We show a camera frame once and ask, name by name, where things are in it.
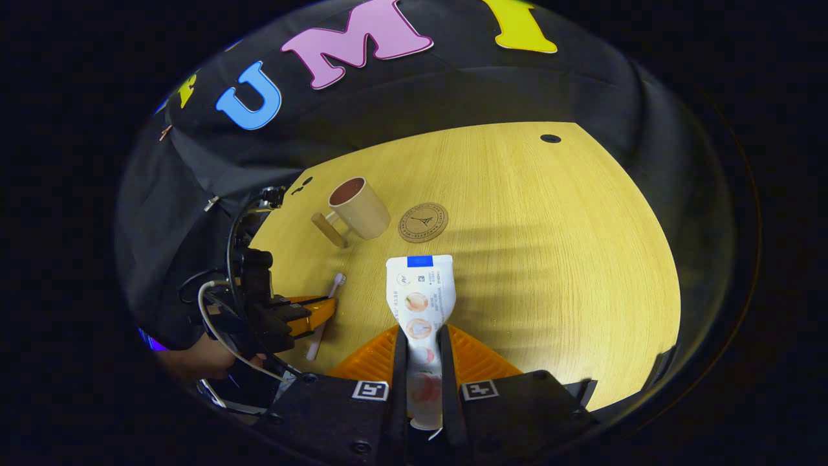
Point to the black flat panel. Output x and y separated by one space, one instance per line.
663 369

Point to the round brown coaster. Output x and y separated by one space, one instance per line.
424 222

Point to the wooden desktop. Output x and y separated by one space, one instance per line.
550 272

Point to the black backdrop cloth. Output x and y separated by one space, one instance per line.
453 84

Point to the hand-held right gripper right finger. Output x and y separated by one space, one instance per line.
447 382

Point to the white toothbrush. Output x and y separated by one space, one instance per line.
338 283

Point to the black desk grommet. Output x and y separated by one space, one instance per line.
550 138

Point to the white toothpaste tube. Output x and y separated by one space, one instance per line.
420 291

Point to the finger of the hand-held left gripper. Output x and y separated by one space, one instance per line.
310 317
307 298

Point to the copper clip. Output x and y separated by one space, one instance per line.
165 133

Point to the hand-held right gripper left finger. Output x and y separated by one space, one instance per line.
400 382

